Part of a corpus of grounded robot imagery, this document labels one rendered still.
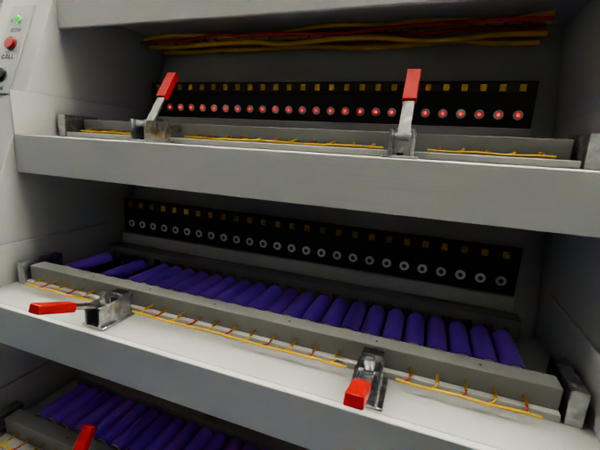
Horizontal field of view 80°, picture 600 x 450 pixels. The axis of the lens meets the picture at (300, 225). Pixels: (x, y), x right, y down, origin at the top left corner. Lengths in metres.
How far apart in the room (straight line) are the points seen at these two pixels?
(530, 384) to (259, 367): 0.21
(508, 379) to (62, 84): 0.60
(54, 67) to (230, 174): 0.32
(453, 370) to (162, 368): 0.25
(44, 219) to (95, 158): 0.16
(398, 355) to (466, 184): 0.15
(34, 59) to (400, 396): 0.55
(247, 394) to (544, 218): 0.26
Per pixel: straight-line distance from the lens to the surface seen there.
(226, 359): 0.34
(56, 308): 0.38
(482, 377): 0.33
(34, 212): 0.57
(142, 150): 0.41
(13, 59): 0.61
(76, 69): 0.61
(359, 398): 0.23
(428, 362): 0.33
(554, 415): 0.35
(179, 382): 0.36
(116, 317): 0.42
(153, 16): 0.50
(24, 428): 0.59
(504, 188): 0.30
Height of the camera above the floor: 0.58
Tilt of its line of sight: 7 degrees up
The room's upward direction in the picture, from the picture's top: 10 degrees clockwise
